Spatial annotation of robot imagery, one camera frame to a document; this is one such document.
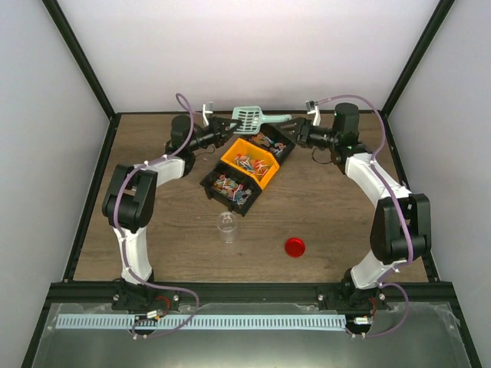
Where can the orange candy bin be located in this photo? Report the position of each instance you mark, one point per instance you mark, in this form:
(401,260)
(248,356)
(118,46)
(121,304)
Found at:
(257,163)

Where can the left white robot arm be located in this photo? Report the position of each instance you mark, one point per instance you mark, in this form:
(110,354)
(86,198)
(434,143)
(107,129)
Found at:
(130,197)

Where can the black aluminium frame rail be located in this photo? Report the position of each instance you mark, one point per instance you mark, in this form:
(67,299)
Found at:
(102,291)

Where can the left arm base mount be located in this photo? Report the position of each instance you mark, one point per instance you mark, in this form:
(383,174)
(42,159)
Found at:
(140,298)

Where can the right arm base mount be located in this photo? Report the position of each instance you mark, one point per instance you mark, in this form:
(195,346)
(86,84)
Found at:
(345,296)

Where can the light blue slotted scoop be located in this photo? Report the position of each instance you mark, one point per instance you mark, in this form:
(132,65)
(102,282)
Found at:
(252,118)

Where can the red jar lid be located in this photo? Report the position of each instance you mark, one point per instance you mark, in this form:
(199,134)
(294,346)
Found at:
(294,247)

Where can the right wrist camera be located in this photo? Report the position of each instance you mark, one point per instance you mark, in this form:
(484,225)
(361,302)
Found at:
(312,108)

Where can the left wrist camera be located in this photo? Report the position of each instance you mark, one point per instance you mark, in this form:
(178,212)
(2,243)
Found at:
(207,112)

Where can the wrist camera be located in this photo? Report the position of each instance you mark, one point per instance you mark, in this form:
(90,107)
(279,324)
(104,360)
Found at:
(207,112)
(312,108)

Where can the clear plastic jar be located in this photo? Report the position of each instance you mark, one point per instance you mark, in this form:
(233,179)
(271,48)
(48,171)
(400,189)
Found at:
(227,225)

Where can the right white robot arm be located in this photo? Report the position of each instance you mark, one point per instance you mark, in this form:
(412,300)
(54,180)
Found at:
(401,229)

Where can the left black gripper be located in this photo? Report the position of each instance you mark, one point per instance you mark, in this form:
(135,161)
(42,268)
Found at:
(219,133)

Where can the light blue slotted cable duct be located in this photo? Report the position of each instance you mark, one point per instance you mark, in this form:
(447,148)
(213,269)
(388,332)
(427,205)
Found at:
(322,322)

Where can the black candy bin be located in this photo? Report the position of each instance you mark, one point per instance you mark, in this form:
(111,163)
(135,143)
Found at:
(273,140)
(234,189)

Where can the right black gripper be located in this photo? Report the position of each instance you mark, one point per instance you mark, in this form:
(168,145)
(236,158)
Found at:
(302,129)

